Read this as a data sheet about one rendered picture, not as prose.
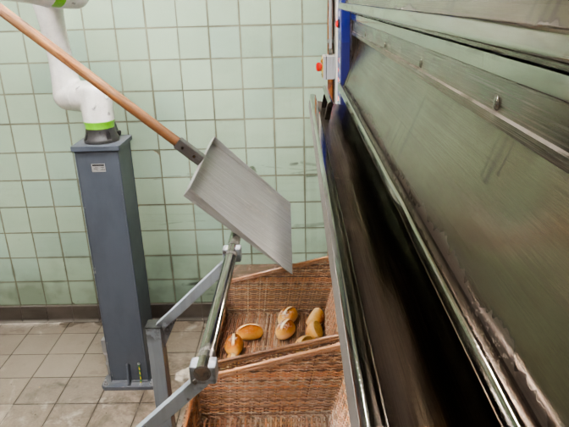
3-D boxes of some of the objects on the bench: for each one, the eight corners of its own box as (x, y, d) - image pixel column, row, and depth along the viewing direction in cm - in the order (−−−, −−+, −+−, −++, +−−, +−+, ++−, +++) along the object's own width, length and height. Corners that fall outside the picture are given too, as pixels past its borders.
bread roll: (312, 350, 202) (300, 337, 201) (313, 335, 211) (301, 322, 210) (323, 342, 200) (312, 329, 199) (324, 326, 210) (313, 314, 208)
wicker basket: (345, 313, 224) (346, 250, 214) (356, 411, 171) (357, 332, 161) (223, 313, 226) (218, 250, 217) (196, 409, 174) (188, 332, 164)
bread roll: (242, 357, 196) (241, 344, 194) (223, 357, 196) (222, 344, 194) (244, 341, 206) (243, 328, 204) (226, 341, 206) (225, 328, 204)
